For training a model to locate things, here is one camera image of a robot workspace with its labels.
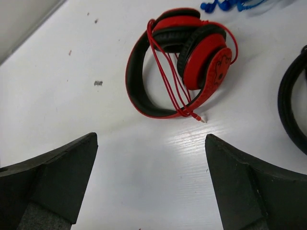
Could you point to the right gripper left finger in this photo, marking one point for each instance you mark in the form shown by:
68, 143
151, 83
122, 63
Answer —
46, 192

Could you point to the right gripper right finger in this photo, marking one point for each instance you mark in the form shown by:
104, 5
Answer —
253, 194

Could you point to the red black headphones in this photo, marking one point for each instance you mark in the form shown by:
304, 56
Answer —
203, 59

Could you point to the black wrapped headphones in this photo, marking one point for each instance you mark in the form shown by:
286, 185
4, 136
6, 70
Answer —
284, 100

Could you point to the teal headphones in bag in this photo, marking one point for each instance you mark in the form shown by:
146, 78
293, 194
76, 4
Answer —
227, 5

